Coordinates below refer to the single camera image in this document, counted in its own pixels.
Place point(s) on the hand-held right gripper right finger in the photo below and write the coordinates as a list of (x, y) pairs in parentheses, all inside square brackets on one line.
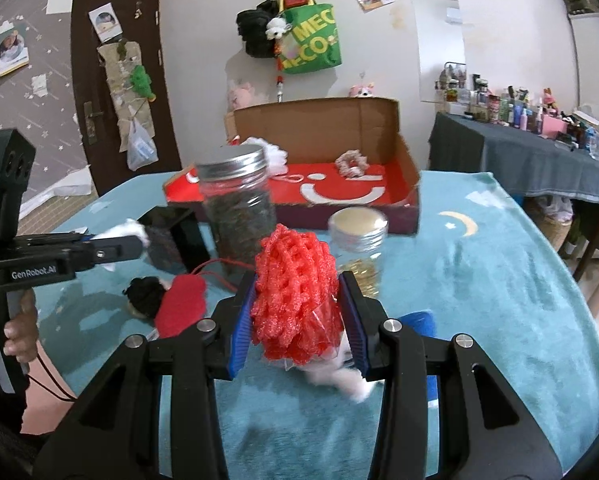
[(352, 320)]

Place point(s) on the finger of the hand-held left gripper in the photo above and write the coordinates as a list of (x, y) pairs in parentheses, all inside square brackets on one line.
[(114, 251), (54, 238)]

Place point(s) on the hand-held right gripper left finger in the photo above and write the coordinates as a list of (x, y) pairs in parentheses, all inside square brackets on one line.
[(242, 330)]

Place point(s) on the black fluffy pompom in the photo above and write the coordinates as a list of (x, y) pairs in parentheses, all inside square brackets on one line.
[(147, 295)]

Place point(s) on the red heart plush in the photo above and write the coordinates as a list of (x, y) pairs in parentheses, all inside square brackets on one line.
[(182, 305)]

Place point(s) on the red foam net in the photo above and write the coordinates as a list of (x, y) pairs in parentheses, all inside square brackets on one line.
[(294, 285)]

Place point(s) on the blue towel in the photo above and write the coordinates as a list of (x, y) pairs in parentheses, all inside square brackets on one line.
[(419, 322)]

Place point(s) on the cardboard box red inside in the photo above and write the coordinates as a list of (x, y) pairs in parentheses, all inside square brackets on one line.
[(329, 125)]

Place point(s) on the person's left hand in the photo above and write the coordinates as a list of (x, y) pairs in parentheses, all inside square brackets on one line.
[(21, 330)]

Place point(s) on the black box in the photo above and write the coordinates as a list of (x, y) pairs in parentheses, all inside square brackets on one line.
[(172, 240)]

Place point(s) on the short glass jar gold pieces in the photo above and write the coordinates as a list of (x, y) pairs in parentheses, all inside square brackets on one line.
[(359, 230)]

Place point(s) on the clear plastic bag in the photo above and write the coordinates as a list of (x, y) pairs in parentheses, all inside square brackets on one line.
[(140, 147)]

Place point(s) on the tall glass jar dried leaves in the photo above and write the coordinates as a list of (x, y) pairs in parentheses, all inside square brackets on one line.
[(239, 215)]

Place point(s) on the dark brown door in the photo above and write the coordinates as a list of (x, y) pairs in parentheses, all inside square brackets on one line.
[(86, 75)]

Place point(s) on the beige hanging organizer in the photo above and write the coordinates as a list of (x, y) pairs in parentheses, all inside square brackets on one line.
[(122, 105)]

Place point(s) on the pink white scrunchie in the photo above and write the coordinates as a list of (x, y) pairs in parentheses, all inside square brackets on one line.
[(352, 164)]

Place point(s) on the green plush toy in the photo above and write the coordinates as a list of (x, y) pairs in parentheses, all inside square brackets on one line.
[(142, 81)]

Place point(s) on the white mesh ball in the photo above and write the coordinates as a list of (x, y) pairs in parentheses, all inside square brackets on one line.
[(272, 152)]

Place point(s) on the photo sheet on door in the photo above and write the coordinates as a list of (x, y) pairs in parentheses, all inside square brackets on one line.
[(104, 21)]

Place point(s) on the woven basket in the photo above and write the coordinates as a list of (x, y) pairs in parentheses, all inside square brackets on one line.
[(554, 225)]

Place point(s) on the pink white plush toy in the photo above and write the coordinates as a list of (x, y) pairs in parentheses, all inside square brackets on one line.
[(362, 91)]

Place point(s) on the red white hanging charm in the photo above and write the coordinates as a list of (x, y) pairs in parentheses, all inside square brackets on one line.
[(279, 80)]

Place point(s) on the side table grey cloth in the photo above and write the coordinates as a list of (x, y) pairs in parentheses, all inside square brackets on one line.
[(529, 160)]

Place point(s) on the black bag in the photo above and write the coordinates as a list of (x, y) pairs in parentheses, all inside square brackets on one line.
[(254, 30)]

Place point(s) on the group of cosmetic bottles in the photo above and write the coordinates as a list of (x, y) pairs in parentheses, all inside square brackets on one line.
[(509, 105)]

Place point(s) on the panda plush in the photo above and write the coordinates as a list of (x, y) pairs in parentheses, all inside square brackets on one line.
[(278, 27)]

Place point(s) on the green tote bag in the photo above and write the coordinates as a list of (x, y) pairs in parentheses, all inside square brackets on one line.
[(312, 40)]

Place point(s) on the white wardrobe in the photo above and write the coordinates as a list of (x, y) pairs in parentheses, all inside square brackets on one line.
[(594, 60)]

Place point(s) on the wall calendar picture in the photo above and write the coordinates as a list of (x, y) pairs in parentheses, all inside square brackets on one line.
[(11, 50)]

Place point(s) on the wall mirror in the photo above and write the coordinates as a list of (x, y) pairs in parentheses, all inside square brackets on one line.
[(439, 35)]

